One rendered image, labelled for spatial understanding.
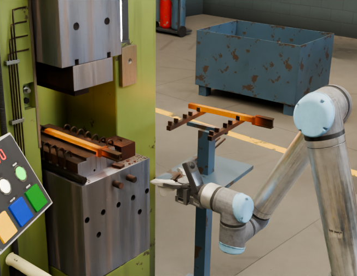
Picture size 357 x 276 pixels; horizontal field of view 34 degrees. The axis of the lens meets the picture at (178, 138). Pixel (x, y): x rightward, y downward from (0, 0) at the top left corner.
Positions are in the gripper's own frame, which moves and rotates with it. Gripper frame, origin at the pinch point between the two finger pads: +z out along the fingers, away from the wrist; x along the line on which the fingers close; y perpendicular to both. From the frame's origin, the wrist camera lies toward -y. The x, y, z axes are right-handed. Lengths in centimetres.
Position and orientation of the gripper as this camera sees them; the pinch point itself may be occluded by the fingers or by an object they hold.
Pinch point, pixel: (163, 173)
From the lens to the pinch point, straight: 215.7
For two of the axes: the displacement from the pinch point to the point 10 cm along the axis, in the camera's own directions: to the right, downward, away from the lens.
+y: -0.2, 9.3, 3.6
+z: -7.7, -2.4, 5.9
